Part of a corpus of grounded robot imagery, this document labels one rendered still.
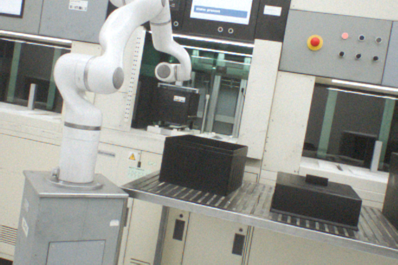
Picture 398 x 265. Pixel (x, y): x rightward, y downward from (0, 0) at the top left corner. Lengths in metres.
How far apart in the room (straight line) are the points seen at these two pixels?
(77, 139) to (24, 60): 1.65
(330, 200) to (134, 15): 0.92
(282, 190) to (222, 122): 1.48
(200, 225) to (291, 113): 0.68
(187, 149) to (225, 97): 1.35
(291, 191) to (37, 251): 0.82
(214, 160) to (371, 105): 1.13
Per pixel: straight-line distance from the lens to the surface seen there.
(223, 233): 2.08
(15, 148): 2.46
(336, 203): 1.51
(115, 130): 2.16
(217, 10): 2.05
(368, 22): 2.01
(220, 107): 2.91
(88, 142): 1.40
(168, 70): 1.90
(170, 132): 2.26
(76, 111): 1.39
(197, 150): 1.59
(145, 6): 1.57
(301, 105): 1.96
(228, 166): 1.56
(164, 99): 2.27
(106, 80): 1.35
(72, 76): 1.41
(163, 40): 1.84
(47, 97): 2.88
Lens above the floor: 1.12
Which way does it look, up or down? 3 degrees down
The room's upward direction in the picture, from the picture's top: 9 degrees clockwise
